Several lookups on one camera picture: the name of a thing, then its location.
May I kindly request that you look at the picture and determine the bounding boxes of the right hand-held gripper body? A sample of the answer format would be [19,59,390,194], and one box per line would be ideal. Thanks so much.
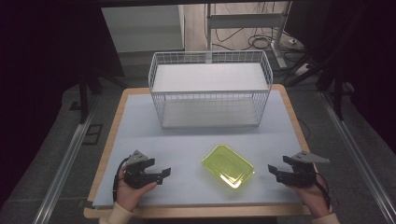
[275,150,332,189]

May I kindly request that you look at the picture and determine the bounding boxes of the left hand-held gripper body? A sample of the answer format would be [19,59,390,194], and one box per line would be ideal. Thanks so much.
[123,149,163,189]

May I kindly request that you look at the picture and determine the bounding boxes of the person's left hand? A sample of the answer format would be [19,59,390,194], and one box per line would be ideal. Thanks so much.
[115,165,158,213]

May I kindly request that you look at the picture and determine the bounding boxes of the person's right hand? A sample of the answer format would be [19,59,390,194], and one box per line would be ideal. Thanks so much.
[285,173,332,219]

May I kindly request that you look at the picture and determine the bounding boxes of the pale blue table mat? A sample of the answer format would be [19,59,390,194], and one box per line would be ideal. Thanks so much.
[92,89,304,209]

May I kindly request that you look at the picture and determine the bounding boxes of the yellow-green plastic tray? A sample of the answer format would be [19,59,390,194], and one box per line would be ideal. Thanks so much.
[201,144,256,190]

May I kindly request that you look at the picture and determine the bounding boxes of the black floor plate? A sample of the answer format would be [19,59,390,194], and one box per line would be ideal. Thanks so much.
[81,123,105,146]

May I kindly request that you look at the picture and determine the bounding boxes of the black metal stand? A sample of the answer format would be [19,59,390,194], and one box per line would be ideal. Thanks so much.
[77,69,129,125]
[288,57,348,121]

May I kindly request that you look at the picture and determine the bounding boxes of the white power strip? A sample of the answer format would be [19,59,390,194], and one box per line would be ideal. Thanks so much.
[293,63,310,77]

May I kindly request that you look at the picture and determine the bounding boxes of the dark curtain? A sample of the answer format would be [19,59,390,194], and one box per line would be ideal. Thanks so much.
[284,0,396,153]
[0,0,125,209]

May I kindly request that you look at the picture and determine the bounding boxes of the white cabinet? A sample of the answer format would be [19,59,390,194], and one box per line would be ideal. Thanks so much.
[100,4,186,54]

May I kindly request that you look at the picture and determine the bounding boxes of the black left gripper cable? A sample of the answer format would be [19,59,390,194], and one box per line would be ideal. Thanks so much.
[111,157,131,203]

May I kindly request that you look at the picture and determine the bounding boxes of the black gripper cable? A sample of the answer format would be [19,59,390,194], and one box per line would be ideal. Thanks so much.
[111,157,131,203]
[313,172,332,210]

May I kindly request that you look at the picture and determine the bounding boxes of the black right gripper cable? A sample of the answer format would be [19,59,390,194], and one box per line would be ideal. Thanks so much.
[313,172,332,210]

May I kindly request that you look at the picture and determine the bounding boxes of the aluminium floor rail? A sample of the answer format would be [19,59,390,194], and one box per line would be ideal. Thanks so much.
[32,101,98,224]
[318,91,396,224]

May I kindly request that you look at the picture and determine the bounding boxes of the white wire two-tier rack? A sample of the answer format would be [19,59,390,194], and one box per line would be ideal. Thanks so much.
[148,49,275,130]

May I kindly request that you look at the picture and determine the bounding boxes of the black floor cables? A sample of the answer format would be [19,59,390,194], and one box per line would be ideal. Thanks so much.
[214,26,311,64]

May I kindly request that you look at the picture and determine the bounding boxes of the white metal desk frame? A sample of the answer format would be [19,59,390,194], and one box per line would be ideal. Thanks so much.
[205,0,293,70]

